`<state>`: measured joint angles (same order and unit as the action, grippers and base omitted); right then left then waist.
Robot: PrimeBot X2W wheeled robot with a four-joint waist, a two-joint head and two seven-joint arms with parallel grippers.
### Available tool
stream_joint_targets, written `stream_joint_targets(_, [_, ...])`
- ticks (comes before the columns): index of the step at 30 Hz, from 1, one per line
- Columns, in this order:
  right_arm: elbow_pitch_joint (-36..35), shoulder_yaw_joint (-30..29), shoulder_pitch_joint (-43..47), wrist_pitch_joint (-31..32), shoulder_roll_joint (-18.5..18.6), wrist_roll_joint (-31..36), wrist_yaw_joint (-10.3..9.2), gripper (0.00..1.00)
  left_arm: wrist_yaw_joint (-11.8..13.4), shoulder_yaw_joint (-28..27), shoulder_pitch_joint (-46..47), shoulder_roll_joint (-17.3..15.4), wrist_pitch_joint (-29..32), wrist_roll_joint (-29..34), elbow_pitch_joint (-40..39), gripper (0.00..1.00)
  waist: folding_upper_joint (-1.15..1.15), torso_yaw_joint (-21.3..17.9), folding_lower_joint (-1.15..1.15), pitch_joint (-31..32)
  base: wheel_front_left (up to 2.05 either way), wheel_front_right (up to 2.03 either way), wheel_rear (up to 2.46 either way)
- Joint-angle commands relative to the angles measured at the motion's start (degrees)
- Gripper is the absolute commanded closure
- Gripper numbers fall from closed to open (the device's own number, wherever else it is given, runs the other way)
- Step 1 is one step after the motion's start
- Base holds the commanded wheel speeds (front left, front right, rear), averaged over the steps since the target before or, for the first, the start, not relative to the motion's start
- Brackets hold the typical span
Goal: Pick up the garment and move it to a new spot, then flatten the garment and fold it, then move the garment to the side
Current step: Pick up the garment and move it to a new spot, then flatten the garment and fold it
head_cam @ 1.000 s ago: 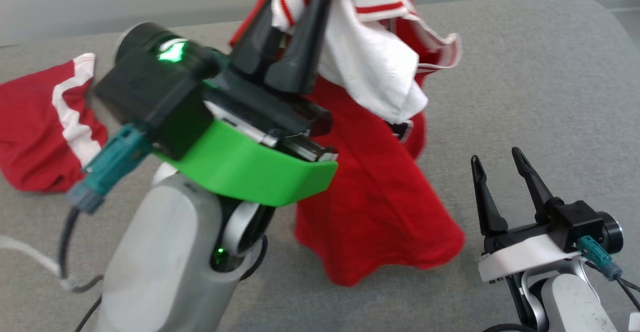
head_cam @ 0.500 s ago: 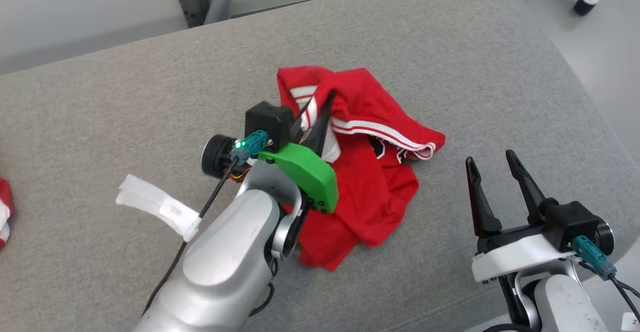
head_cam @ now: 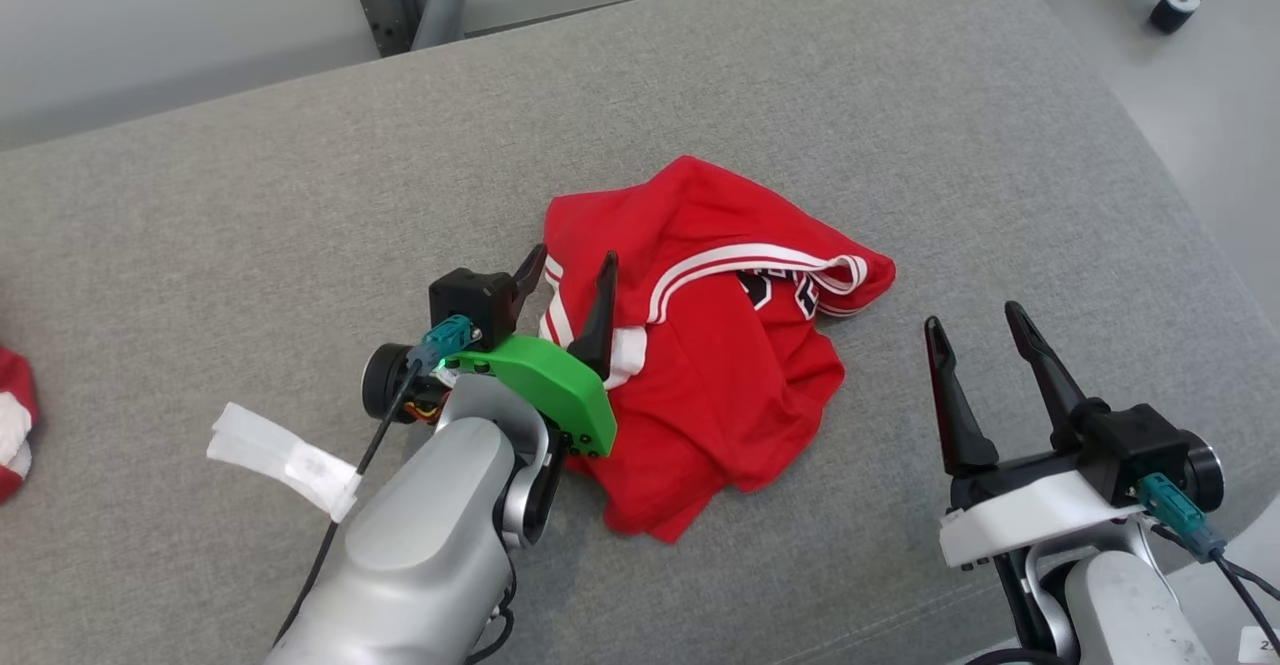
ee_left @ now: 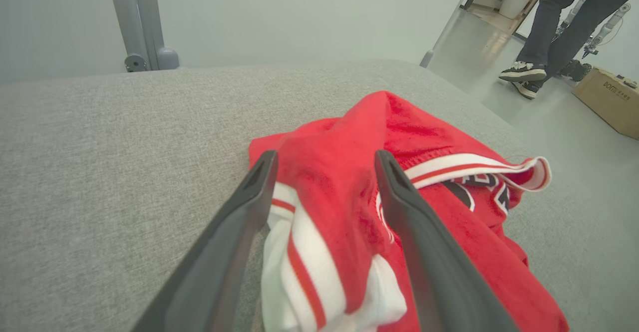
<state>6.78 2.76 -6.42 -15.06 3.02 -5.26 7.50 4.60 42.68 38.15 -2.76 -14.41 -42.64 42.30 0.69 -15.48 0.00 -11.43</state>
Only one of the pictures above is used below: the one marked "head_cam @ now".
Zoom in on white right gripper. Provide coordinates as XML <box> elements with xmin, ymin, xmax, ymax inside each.
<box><xmin>925</xmin><ymin>301</ymin><xmax>1146</xmax><ymax>571</ymax></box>

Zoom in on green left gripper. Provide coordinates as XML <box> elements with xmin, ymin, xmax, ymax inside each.
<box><xmin>362</xmin><ymin>243</ymin><xmax>619</xmax><ymax>458</ymax></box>

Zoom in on red basketball jersey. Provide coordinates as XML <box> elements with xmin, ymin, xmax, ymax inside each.
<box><xmin>540</xmin><ymin>155</ymin><xmax>897</xmax><ymax>544</ymax></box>

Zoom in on red shorts with white trim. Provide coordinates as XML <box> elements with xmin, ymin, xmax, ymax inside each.
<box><xmin>0</xmin><ymin>345</ymin><xmax>39</xmax><ymax>504</ymax></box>

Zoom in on grey fabric sofa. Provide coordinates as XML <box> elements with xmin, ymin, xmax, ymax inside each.
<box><xmin>0</xmin><ymin>0</ymin><xmax>1280</xmax><ymax>665</ymax></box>

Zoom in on white tape strip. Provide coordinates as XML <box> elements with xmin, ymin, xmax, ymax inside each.
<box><xmin>207</xmin><ymin>402</ymin><xmax>361</xmax><ymax>522</ymax></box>

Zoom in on teal left cable connector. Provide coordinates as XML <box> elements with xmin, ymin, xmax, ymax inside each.
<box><xmin>408</xmin><ymin>315</ymin><xmax>473</xmax><ymax>374</ymax></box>

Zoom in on teal cable connector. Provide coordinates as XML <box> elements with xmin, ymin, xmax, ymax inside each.
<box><xmin>1138</xmin><ymin>473</ymin><xmax>1226</xmax><ymax>558</ymax></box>
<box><xmin>408</xmin><ymin>315</ymin><xmax>473</xmax><ymax>374</ymax></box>

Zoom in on teal right cable connector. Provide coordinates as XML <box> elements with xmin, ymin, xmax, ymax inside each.
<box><xmin>1138</xmin><ymin>473</ymin><xmax>1226</xmax><ymax>558</ymax></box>

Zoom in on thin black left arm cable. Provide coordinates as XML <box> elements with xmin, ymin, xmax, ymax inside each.
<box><xmin>272</xmin><ymin>355</ymin><xmax>426</xmax><ymax>646</ymax></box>

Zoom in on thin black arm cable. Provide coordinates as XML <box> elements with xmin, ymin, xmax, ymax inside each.
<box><xmin>272</xmin><ymin>355</ymin><xmax>426</xmax><ymax>646</ymax></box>
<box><xmin>1150</xmin><ymin>525</ymin><xmax>1280</xmax><ymax>651</ymax></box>

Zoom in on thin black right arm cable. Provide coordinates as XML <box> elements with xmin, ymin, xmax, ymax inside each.
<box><xmin>1150</xmin><ymin>525</ymin><xmax>1280</xmax><ymax>651</ymax></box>

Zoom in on black cable loop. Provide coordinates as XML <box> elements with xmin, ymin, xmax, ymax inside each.
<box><xmin>468</xmin><ymin>585</ymin><xmax>517</xmax><ymax>665</ymax></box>

